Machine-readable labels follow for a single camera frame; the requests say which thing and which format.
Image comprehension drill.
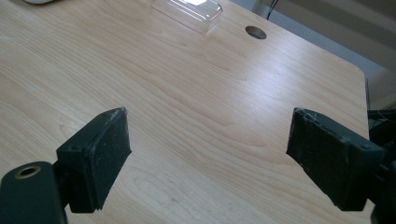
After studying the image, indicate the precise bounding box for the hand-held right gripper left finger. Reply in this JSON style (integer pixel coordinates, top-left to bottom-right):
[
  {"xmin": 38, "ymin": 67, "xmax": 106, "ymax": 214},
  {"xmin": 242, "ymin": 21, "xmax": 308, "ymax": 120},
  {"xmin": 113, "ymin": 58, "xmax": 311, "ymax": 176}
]
[{"xmin": 55, "ymin": 106, "xmax": 133, "ymax": 215}]

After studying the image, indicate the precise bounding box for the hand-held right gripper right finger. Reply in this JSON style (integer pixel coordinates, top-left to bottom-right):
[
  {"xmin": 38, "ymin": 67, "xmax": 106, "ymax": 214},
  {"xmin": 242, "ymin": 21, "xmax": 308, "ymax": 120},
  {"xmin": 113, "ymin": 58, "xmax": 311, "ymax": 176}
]
[{"xmin": 285, "ymin": 106, "xmax": 387, "ymax": 212}]

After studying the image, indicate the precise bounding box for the black stand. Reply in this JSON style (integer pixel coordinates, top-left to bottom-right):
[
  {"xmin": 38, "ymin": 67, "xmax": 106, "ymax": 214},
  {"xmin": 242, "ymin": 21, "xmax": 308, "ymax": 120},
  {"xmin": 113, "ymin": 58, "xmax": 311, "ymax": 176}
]
[{"xmin": 363, "ymin": 77, "xmax": 396, "ymax": 162}]

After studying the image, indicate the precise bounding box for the white round object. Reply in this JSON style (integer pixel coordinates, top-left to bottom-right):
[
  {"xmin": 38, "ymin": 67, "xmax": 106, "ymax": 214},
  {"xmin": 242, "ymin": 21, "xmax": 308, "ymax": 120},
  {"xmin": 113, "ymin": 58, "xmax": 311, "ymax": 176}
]
[{"xmin": 21, "ymin": 0, "xmax": 57, "ymax": 6}]

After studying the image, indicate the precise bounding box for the clear plastic box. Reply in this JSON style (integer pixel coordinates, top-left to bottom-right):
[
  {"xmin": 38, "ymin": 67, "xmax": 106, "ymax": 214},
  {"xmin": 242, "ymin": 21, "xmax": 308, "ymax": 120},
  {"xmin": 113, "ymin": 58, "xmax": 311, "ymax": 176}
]
[{"xmin": 150, "ymin": 0, "xmax": 224, "ymax": 35}]

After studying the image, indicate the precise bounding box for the black cable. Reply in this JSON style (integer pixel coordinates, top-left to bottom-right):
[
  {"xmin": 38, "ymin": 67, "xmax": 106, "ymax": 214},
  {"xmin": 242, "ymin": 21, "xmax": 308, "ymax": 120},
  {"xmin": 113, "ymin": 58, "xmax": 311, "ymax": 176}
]
[{"xmin": 266, "ymin": 0, "xmax": 280, "ymax": 21}]

